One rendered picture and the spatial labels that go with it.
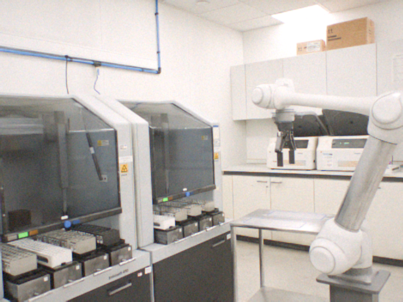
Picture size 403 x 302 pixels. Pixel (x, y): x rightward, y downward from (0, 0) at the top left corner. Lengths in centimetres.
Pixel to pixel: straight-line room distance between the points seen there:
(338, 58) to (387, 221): 176
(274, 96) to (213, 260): 131
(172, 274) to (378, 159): 134
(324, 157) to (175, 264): 235
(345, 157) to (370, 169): 259
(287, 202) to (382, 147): 296
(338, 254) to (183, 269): 109
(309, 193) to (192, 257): 214
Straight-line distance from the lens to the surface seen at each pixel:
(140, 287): 214
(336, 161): 414
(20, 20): 313
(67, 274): 182
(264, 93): 170
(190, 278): 245
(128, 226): 211
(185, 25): 441
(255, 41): 530
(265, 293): 272
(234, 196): 472
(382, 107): 144
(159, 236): 226
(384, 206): 408
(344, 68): 443
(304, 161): 424
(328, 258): 158
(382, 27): 476
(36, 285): 175
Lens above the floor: 137
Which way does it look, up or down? 3 degrees down
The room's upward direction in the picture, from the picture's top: 2 degrees counter-clockwise
